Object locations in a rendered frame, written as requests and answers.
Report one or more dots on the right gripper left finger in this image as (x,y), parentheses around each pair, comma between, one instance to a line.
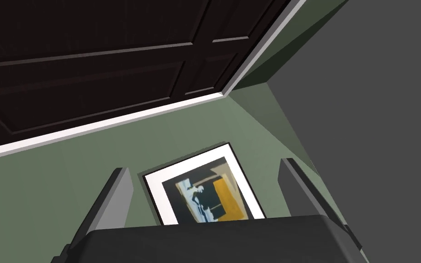
(112,204)

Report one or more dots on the dark brown panelled door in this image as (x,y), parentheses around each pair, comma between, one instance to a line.
(97,62)

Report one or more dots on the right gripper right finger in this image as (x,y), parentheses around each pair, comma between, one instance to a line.
(298,193)

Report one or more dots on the white framed abstract picture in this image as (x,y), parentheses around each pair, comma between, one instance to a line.
(203,190)

